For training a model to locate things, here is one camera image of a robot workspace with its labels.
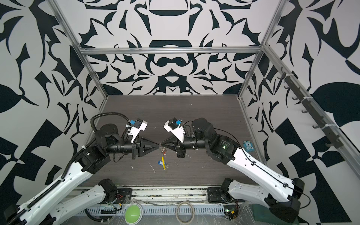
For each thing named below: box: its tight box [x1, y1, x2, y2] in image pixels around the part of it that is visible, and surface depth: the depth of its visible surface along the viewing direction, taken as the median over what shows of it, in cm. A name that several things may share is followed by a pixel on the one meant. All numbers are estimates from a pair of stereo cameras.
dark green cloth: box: [248, 203, 278, 224], surface depth 69 cm
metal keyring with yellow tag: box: [159, 142, 167, 171], surface depth 59 cm
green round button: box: [124, 203, 143, 225], surface depth 69 cm
